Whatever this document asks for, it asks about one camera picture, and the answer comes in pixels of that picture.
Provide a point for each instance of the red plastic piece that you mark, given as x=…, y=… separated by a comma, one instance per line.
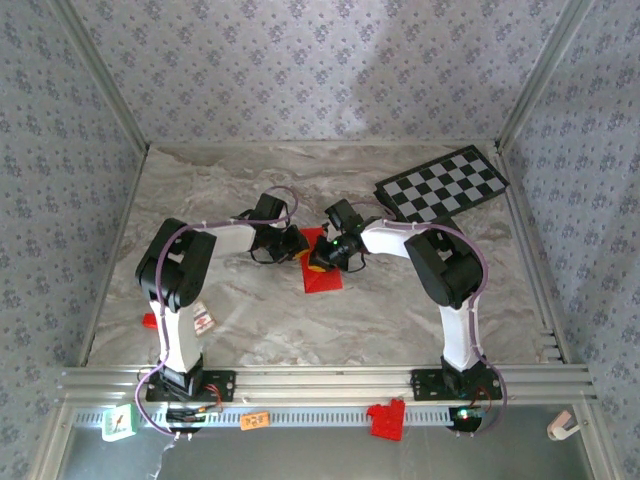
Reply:
x=325, y=282

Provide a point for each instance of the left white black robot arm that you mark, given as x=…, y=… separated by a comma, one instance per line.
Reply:
x=180, y=345

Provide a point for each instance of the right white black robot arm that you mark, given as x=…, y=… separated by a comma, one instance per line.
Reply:
x=462, y=340

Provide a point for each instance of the grey metal sheet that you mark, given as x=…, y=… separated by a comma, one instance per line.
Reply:
x=325, y=460

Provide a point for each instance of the small printed card packet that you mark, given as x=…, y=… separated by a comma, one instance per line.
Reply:
x=204, y=320

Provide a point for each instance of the black grey chessboard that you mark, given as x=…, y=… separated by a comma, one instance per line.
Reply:
x=445, y=185

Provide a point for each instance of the small red block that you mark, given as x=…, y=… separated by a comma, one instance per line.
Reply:
x=149, y=320

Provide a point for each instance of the orange paper tag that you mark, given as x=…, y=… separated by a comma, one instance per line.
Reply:
x=255, y=421

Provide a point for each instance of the red toy brick block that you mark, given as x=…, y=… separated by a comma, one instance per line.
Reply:
x=387, y=422

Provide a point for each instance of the green white card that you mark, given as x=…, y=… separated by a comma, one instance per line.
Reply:
x=119, y=423

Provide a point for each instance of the white plastic hook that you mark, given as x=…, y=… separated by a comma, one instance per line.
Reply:
x=562, y=426

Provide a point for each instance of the long aluminium mounting rail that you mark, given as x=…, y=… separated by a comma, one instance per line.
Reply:
x=320, y=382

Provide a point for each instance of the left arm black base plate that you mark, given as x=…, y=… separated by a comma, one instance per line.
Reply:
x=222, y=386

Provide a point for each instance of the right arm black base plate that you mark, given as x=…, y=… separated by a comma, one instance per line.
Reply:
x=427, y=385

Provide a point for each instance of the aluminium table side rail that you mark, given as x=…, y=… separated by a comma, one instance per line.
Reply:
x=535, y=260
x=112, y=255

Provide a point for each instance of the aluminium frame post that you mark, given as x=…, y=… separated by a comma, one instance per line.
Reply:
x=545, y=75
x=100, y=75

